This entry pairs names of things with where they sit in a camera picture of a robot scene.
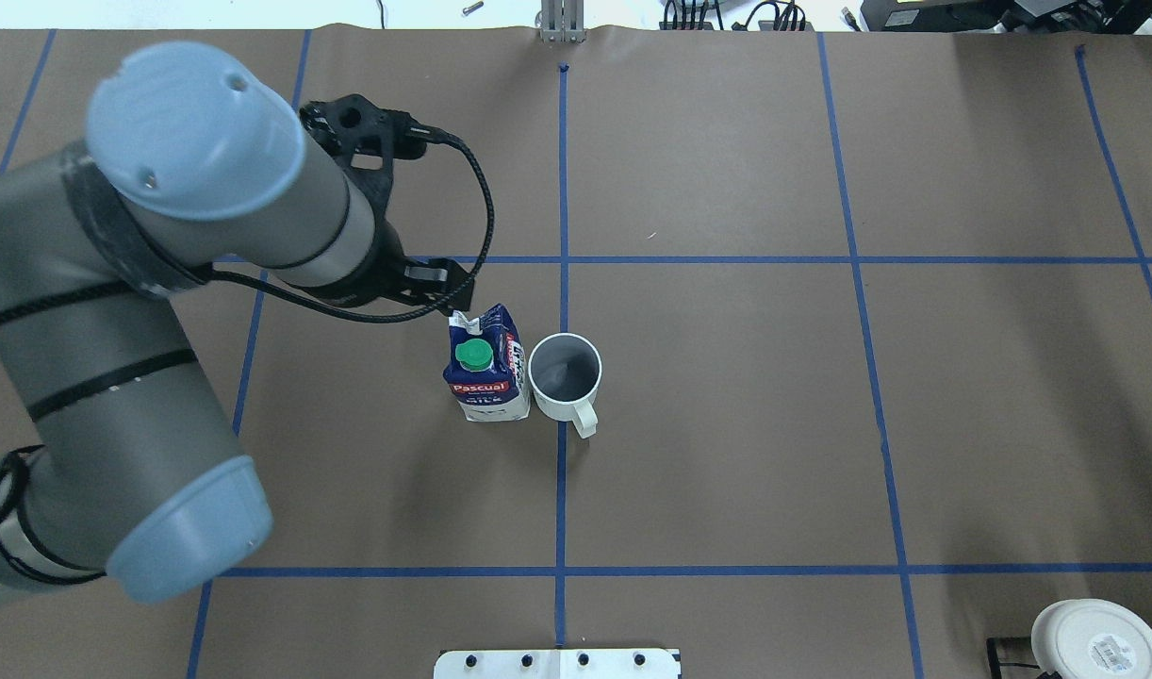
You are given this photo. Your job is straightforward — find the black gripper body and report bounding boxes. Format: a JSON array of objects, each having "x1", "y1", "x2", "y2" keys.
[{"x1": 306, "y1": 221, "x2": 411, "y2": 308}]

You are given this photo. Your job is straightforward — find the milk carton blue white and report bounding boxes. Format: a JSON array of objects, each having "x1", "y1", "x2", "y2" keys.
[{"x1": 444, "y1": 304, "x2": 532, "y2": 422}]

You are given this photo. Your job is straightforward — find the white mug grey interior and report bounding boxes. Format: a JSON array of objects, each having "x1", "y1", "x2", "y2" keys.
[{"x1": 526, "y1": 334, "x2": 602, "y2": 439}]

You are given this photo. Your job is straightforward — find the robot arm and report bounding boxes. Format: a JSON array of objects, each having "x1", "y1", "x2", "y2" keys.
[{"x1": 0, "y1": 42, "x2": 495, "y2": 608}]

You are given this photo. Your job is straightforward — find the black power strip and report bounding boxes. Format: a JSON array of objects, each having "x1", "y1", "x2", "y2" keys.
[{"x1": 655, "y1": 1, "x2": 814, "y2": 33}]

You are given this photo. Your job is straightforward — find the white mug on rack upper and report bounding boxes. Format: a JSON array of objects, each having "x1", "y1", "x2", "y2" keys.
[{"x1": 1029, "y1": 599, "x2": 1152, "y2": 678}]

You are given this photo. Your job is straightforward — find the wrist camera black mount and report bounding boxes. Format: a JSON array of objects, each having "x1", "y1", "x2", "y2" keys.
[{"x1": 300, "y1": 93, "x2": 456, "y2": 222}]

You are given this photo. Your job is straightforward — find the aluminium frame post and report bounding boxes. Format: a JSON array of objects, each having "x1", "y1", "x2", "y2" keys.
[{"x1": 536, "y1": 0, "x2": 588, "y2": 44}]

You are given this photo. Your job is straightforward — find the white camera pole base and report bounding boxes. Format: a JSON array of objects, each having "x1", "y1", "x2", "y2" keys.
[{"x1": 433, "y1": 648, "x2": 683, "y2": 678}]

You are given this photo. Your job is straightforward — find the black wire mug rack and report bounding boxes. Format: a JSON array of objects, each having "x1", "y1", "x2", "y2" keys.
[{"x1": 984, "y1": 636, "x2": 1045, "y2": 679}]

